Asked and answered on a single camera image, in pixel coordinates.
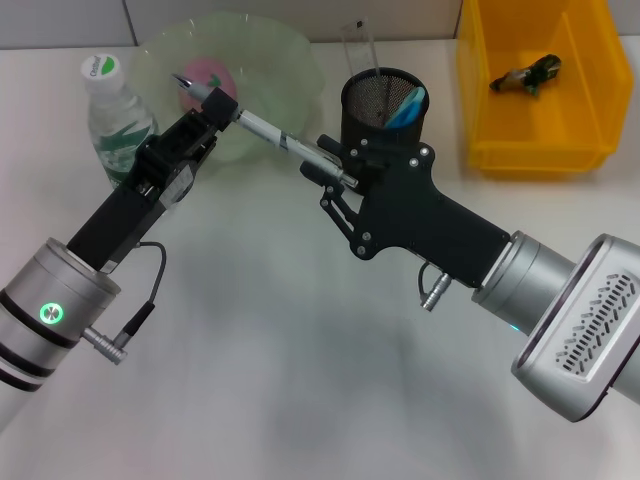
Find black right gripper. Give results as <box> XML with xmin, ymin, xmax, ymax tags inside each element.
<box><xmin>299</xmin><ymin>133</ymin><xmax>512</xmax><ymax>291</ymax></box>

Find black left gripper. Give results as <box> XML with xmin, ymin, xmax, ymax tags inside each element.
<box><xmin>67</xmin><ymin>87</ymin><xmax>240</xmax><ymax>275</ymax></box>

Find silver white pen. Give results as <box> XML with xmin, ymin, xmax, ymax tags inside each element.
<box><xmin>172</xmin><ymin>73</ymin><xmax>361</xmax><ymax>190</ymax></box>

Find pink peach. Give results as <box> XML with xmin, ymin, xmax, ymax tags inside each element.
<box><xmin>179</xmin><ymin>57</ymin><xmax>239</xmax><ymax>114</ymax></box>

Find blue scissors with sheath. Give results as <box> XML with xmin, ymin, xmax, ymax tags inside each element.
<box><xmin>384</xmin><ymin>84</ymin><xmax>427</xmax><ymax>130</ymax></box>

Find clear green-label water bottle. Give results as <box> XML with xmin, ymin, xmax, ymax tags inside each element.
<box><xmin>81</xmin><ymin>52</ymin><xmax>161</xmax><ymax>190</ymax></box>

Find transparent plastic ruler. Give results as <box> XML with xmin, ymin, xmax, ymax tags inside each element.
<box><xmin>340</xmin><ymin>16</ymin><xmax>394</xmax><ymax>121</ymax></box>

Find green plastic wrapper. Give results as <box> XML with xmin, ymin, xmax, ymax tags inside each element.
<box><xmin>488</xmin><ymin>53</ymin><xmax>564</xmax><ymax>99</ymax></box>

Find black mesh pen holder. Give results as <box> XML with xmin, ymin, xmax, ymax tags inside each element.
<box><xmin>339</xmin><ymin>67</ymin><xmax>431</xmax><ymax>151</ymax></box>

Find green glass fruit plate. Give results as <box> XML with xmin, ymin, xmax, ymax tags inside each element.
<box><xmin>130</xmin><ymin>13</ymin><xmax>326</xmax><ymax>164</ymax></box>

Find yellow plastic bin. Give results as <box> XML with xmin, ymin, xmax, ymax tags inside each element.
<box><xmin>454</xmin><ymin>0</ymin><xmax>636</xmax><ymax>181</ymax></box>

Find right gripper cable with plug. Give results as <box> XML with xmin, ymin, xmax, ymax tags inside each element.
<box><xmin>417</xmin><ymin>262</ymin><xmax>454</xmax><ymax>311</ymax></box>

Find gripper cable with plug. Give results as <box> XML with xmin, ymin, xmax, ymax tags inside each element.
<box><xmin>82</xmin><ymin>241</ymin><xmax>169</xmax><ymax>367</ymax></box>
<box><xmin>417</xmin><ymin>262</ymin><xmax>454</xmax><ymax>311</ymax></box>

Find left gripper cable with plug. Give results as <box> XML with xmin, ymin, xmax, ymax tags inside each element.
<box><xmin>82</xmin><ymin>241</ymin><xmax>169</xmax><ymax>367</ymax></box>

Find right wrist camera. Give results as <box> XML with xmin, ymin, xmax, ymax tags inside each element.
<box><xmin>509</xmin><ymin>233</ymin><xmax>640</xmax><ymax>424</ymax></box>

